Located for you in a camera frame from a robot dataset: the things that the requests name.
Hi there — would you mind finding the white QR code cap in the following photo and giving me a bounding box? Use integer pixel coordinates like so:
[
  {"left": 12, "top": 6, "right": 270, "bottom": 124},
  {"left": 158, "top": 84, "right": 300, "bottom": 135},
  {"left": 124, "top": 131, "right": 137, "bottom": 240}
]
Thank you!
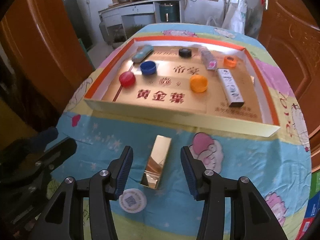
[{"left": 119, "top": 189, "right": 147, "bottom": 213}]

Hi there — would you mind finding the red bottle cap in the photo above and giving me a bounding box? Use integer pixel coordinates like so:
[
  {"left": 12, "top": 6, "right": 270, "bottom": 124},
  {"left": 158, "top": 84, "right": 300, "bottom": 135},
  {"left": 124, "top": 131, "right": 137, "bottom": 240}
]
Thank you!
[{"left": 119, "top": 71, "right": 136, "bottom": 87}]

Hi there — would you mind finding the gold rectangular lighter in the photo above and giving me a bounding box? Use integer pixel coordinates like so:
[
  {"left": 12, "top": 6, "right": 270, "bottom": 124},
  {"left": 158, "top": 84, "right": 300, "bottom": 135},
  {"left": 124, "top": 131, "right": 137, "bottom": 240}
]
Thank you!
[{"left": 140, "top": 135, "right": 171, "bottom": 190}]

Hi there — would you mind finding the white hello kitty lighter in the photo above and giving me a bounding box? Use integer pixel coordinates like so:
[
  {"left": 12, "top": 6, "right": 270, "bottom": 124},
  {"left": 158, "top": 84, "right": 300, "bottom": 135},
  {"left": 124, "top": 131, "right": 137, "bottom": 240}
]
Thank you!
[{"left": 217, "top": 68, "right": 245, "bottom": 107}]

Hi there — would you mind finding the blue bottle cap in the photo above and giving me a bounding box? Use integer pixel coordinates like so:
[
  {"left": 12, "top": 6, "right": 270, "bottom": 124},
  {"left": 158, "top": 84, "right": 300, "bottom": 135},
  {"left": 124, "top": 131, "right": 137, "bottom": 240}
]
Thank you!
[{"left": 140, "top": 61, "right": 157, "bottom": 75}]

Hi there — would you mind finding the teal floral lighter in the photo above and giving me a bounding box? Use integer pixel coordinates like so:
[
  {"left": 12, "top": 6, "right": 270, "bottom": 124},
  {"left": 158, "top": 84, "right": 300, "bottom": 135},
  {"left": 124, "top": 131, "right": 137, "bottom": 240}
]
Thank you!
[{"left": 131, "top": 45, "right": 154, "bottom": 63}]

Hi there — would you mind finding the large orange bottle cap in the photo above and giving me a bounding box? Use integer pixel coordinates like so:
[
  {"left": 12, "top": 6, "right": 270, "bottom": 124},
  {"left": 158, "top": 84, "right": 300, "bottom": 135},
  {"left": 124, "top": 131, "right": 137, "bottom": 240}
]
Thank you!
[{"left": 189, "top": 75, "right": 208, "bottom": 93}]

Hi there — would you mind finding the small orange bottle cap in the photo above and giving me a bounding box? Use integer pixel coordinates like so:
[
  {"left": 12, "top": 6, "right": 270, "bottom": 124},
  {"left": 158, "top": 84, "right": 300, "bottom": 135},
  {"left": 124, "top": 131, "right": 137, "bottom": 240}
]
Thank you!
[{"left": 223, "top": 55, "right": 237, "bottom": 68}]

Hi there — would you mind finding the clear glitter lighter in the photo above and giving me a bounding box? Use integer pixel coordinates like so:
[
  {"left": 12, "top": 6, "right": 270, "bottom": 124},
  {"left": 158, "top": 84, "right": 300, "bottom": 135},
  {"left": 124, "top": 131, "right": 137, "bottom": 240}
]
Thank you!
[{"left": 200, "top": 47, "right": 217, "bottom": 70}]

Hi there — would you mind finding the black bottle cap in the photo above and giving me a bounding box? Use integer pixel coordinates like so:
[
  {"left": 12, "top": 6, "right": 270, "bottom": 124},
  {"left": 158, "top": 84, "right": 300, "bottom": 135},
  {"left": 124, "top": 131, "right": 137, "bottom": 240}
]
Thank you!
[{"left": 178, "top": 48, "right": 192, "bottom": 58}]

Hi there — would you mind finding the left wooden door panel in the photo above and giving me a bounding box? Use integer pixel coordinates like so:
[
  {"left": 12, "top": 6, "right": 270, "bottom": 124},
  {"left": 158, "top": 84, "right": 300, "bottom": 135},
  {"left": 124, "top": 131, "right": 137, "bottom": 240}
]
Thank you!
[{"left": 1, "top": 0, "right": 93, "bottom": 132}]

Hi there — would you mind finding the cartoon sheep tablecloth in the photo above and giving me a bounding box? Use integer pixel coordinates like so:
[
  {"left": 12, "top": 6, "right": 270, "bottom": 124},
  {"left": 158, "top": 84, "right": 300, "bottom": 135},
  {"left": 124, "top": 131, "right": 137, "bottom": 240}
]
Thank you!
[{"left": 47, "top": 24, "right": 311, "bottom": 239}]

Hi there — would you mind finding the orange rimmed cardboard tray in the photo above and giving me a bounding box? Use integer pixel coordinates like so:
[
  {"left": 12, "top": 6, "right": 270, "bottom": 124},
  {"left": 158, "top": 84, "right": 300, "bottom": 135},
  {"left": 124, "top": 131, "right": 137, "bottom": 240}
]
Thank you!
[{"left": 84, "top": 36, "right": 280, "bottom": 137}]

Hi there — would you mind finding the white kitchen counter cabinet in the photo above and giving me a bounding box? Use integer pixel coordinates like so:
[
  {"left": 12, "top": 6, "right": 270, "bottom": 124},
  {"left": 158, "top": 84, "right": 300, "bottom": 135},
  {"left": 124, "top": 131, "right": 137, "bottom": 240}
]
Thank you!
[{"left": 98, "top": 0, "right": 185, "bottom": 44}]

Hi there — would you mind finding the green air fryer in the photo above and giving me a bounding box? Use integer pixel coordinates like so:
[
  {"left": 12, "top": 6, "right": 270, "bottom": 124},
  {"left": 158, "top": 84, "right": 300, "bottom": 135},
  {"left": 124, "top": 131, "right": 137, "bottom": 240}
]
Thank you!
[{"left": 159, "top": 3, "right": 180, "bottom": 22}]

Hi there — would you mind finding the open wooden door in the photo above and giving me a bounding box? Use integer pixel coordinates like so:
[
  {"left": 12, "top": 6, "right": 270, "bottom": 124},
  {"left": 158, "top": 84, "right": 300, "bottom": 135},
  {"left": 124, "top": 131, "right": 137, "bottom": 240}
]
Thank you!
[{"left": 257, "top": 0, "right": 320, "bottom": 140}]

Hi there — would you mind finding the white plastic sack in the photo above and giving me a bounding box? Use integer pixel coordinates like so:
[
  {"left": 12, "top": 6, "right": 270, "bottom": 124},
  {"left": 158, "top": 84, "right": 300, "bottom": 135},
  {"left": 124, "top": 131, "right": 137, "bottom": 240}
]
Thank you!
[{"left": 221, "top": 0, "right": 247, "bottom": 34}]

